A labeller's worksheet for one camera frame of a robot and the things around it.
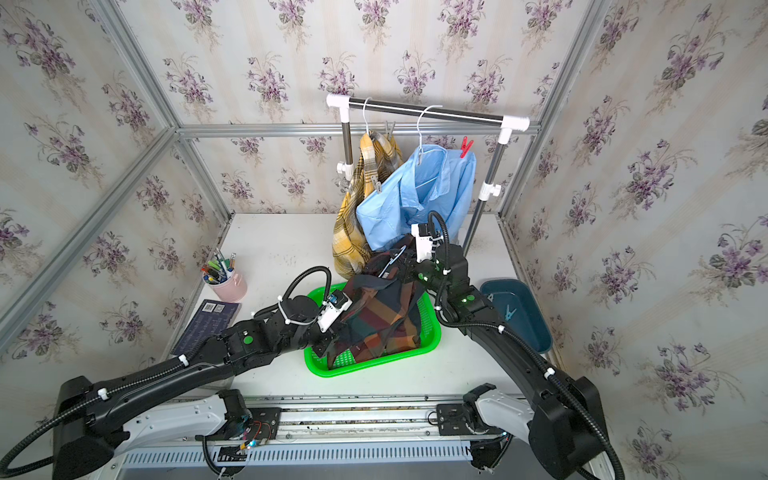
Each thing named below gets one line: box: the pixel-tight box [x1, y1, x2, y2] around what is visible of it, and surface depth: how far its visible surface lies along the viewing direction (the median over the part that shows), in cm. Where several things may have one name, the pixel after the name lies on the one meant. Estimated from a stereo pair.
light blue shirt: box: [356, 144, 477, 251], surface depth 77 cm
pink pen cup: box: [200, 250, 248, 302], surface depth 92 cm
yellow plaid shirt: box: [332, 132, 403, 280], surface depth 73 cm
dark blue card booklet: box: [170, 299, 241, 356], surface depth 92 cm
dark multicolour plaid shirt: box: [329, 248, 423, 369], surface depth 80 cm
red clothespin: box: [460, 136, 474, 159], surface depth 80 cm
